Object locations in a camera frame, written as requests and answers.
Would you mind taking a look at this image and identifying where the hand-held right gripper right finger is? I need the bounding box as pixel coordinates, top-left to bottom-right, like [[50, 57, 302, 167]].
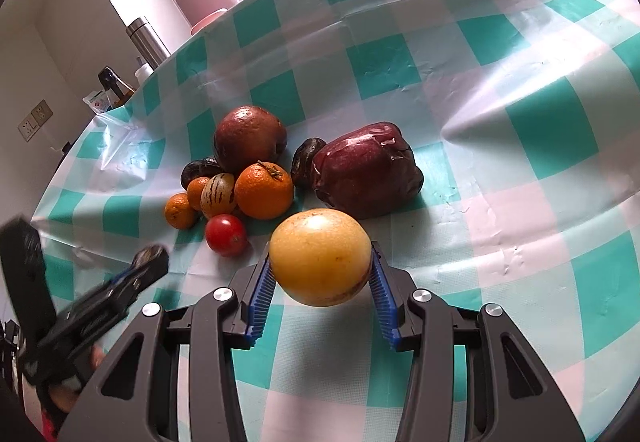
[[367, 242, 586, 442]]

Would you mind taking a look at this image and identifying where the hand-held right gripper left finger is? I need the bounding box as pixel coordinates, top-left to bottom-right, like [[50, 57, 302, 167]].
[[57, 254, 276, 442]]

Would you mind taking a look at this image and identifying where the dark bottle with black cap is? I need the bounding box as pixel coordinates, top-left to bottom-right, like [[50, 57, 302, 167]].
[[98, 67, 136, 110]]

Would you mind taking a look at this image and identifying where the dark red shiny apple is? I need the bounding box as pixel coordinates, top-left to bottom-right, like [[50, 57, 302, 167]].
[[311, 122, 425, 219]]

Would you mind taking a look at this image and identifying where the small orange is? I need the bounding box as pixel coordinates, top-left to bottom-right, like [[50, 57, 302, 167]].
[[164, 192, 200, 229], [187, 176, 211, 212]]

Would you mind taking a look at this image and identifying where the large orange with stem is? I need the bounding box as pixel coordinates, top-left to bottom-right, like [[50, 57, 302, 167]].
[[234, 161, 295, 221]]

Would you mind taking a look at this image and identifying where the yellow round fruit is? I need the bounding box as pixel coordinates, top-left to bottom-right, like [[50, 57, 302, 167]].
[[269, 208, 373, 308]]

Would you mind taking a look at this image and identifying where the stainless steel bottle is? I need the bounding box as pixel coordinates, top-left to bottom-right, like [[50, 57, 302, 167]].
[[125, 17, 172, 69]]

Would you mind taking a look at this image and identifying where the small printed packet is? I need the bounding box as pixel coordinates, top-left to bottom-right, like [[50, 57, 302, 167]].
[[82, 89, 113, 115]]

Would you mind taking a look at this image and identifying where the red garment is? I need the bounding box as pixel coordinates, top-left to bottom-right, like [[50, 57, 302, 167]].
[[41, 414, 65, 442]]

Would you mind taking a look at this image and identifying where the red-brown wrinkled apple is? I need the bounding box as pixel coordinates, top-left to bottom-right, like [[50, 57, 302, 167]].
[[213, 105, 288, 175]]

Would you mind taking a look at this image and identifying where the wall socket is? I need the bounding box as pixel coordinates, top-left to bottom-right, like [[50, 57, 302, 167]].
[[17, 99, 53, 142]]

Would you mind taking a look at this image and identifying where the red tomato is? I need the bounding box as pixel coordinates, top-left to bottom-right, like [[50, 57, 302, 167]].
[[205, 214, 249, 257]]

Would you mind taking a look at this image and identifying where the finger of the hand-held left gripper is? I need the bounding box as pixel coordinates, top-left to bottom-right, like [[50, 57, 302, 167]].
[[102, 244, 171, 309]]

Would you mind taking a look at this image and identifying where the green white checked tablecloth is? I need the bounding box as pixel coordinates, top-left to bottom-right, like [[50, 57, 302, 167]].
[[30, 0, 640, 442]]

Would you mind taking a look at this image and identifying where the striped pepino melon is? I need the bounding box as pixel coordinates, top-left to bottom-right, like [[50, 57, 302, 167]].
[[200, 173, 237, 219]]

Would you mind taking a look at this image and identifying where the dark brown round fruit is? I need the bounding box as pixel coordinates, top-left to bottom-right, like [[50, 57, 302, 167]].
[[180, 158, 223, 190], [291, 137, 327, 189]]

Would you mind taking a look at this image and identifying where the person's left hand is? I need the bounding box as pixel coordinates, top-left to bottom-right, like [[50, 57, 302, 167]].
[[47, 343, 108, 418]]

